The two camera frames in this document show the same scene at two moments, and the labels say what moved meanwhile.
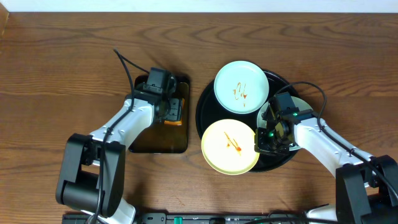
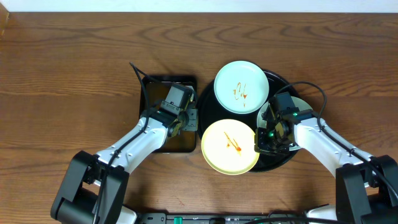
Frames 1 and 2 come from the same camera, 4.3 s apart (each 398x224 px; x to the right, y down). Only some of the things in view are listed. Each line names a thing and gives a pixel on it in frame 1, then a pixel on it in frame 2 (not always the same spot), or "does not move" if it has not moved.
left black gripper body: [164, 109] to [186, 121]
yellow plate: [228, 147] does not move
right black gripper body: [272, 142] does not move
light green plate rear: [241, 87] does not move
